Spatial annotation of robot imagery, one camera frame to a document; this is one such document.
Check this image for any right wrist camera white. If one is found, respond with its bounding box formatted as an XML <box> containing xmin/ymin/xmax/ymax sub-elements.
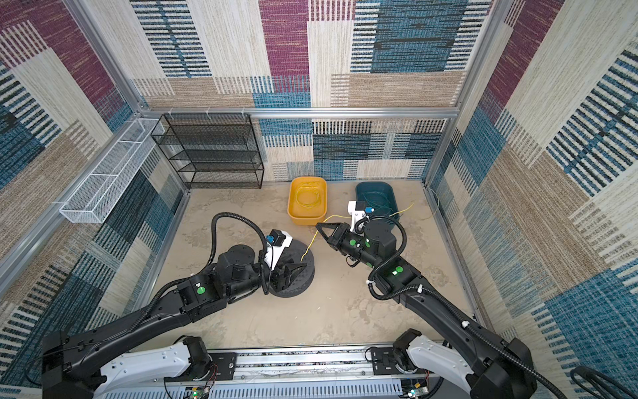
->
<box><xmin>347</xmin><ymin>200</ymin><xmax>375</xmax><ymax>232</ymax></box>

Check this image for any dark grey cable spool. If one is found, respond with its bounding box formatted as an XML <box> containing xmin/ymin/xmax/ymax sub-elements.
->
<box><xmin>269</xmin><ymin>239</ymin><xmax>315</xmax><ymax>298</ymax></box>

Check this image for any yellow cable in yellow tray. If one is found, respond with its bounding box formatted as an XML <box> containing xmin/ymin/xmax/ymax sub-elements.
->
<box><xmin>296</xmin><ymin>183</ymin><xmax>325</xmax><ymax>210</ymax></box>

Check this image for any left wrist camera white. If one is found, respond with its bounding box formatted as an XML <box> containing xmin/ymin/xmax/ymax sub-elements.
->
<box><xmin>265</xmin><ymin>229</ymin><xmax>293</xmax><ymax>271</ymax></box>

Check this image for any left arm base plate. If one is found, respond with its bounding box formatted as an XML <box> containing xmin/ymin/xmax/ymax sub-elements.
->
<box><xmin>164</xmin><ymin>352</ymin><xmax>238</xmax><ymax>383</ymax></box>

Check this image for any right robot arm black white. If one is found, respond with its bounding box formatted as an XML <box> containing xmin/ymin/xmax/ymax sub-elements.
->
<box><xmin>316</xmin><ymin>215</ymin><xmax>565</xmax><ymax>398</ymax></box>

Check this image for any white wire mesh basket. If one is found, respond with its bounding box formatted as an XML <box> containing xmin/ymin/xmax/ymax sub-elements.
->
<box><xmin>60</xmin><ymin>118</ymin><xmax>157</xmax><ymax>224</ymax></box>

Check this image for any black wire mesh shelf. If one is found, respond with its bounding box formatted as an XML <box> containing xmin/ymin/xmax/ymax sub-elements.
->
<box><xmin>151</xmin><ymin>113</ymin><xmax>264</xmax><ymax>190</ymax></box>

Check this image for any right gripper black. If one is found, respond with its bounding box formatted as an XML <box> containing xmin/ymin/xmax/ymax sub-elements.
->
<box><xmin>316</xmin><ymin>222</ymin><xmax>380</xmax><ymax>269</ymax></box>

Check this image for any yellow cable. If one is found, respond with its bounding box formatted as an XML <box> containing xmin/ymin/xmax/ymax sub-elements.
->
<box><xmin>298</xmin><ymin>188</ymin><xmax>442</xmax><ymax>263</ymax></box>
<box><xmin>296</xmin><ymin>183</ymin><xmax>325</xmax><ymax>210</ymax></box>

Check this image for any black cable bottom right corner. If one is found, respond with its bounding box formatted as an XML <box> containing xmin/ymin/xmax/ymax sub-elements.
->
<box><xmin>569</xmin><ymin>365</ymin><xmax>638</xmax><ymax>399</ymax></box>

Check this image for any teal plastic tray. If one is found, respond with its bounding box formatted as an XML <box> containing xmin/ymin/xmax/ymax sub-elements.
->
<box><xmin>356</xmin><ymin>181</ymin><xmax>400</xmax><ymax>220</ymax></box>

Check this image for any yellow plastic tray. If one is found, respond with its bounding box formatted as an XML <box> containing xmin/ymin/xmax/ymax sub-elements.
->
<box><xmin>287</xmin><ymin>176</ymin><xmax>327</xmax><ymax>225</ymax></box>

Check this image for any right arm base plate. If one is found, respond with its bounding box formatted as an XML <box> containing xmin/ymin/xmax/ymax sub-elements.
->
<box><xmin>364</xmin><ymin>346</ymin><xmax>432</xmax><ymax>376</ymax></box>

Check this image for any green cable in teal tray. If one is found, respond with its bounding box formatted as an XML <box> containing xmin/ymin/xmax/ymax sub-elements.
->
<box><xmin>366</xmin><ymin>191</ymin><xmax>400</xmax><ymax>215</ymax></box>

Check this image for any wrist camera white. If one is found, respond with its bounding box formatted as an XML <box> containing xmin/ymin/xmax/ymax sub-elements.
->
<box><xmin>265</xmin><ymin>229</ymin><xmax>293</xmax><ymax>271</ymax></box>
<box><xmin>347</xmin><ymin>200</ymin><xmax>375</xmax><ymax>232</ymax></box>

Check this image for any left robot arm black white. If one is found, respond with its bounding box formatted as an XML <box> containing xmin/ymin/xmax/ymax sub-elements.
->
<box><xmin>41</xmin><ymin>212</ymin><xmax>315</xmax><ymax>398</ymax></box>

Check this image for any aluminium rail front frame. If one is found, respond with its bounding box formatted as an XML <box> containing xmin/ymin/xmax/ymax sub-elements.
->
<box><xmin>96</xmin><ymin>337</ymin><xmax>456</xmax><ymax>398</ymax></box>

